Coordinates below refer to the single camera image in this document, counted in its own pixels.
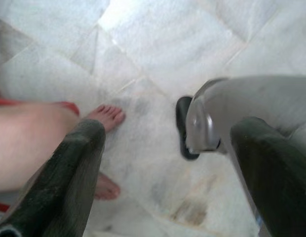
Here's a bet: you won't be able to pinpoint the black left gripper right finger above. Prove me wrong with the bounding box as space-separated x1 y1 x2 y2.
230 117 306 237

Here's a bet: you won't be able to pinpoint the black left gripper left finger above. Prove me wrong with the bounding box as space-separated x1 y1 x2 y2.
0 118 106 237

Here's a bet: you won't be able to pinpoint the person's bare leg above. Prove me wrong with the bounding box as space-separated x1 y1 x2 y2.
0 102 80 194

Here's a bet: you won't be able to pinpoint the person's bare foot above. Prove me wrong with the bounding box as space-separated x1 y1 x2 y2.
94 172 121 201
86 104 126 136

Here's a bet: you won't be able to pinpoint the red shorts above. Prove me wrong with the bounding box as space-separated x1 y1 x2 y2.
0 96 80 117

